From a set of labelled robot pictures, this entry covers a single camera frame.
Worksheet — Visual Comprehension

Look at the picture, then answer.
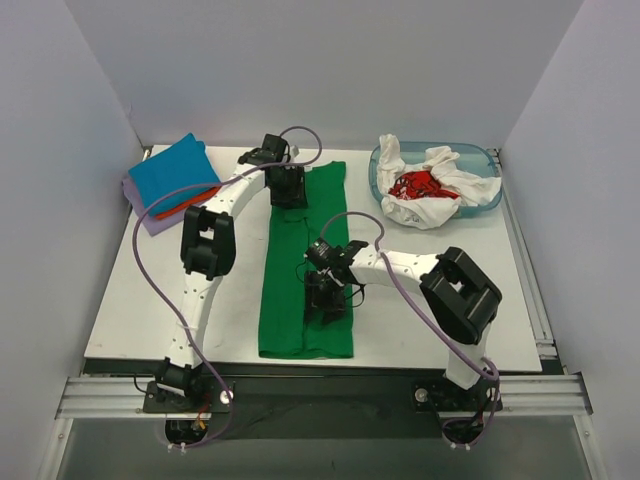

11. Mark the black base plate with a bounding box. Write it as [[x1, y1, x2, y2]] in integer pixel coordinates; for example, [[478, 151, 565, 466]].
[[134, 363, 502, 446]]

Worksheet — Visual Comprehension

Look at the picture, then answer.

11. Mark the folded orange t shirt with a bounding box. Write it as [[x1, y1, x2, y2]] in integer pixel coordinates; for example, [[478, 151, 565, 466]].
[[152, 187, 220, 220]]

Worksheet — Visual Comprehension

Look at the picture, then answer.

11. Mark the aluminium frame rail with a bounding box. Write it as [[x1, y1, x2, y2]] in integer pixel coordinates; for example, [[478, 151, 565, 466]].
[[55, 375, 593, 420]]

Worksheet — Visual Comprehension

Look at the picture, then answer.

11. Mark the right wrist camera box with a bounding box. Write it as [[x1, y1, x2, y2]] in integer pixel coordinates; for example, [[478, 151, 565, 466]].
[[304, 238, 339, 271]]

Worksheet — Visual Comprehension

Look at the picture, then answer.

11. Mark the folded blue t shirt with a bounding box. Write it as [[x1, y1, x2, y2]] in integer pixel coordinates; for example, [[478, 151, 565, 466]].
[[128, 133, 220, 216]]

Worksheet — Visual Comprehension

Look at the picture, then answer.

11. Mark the green t shirt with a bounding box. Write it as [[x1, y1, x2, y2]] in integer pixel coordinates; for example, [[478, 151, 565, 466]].
[[257, 160, 356, 360]]

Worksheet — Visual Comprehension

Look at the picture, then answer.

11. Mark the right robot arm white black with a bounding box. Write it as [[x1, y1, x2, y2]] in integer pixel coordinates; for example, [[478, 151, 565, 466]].
[[304, 239, 502, 408]]

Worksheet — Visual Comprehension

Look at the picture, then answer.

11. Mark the white t shirt red print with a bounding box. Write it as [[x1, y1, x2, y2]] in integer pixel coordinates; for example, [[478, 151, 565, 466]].
[[377, 134, 502, 230]]

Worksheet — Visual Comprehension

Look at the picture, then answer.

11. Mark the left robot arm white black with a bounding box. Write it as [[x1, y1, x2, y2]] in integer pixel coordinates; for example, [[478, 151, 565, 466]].
[[155, 134, 307, 412]]

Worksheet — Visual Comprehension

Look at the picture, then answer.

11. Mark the clear blue plastic bin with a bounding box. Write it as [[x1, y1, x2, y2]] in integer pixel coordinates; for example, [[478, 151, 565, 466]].
[[368, 141, 503, 219]]

